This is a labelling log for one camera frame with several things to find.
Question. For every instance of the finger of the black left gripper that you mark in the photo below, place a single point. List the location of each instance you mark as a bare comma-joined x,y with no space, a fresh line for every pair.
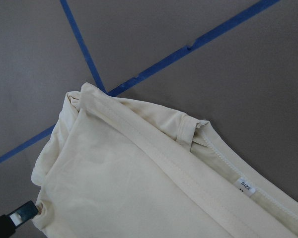
24,213

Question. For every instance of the cream long-sleeve printed shirt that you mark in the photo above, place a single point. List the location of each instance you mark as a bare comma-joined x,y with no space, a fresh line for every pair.
123,168

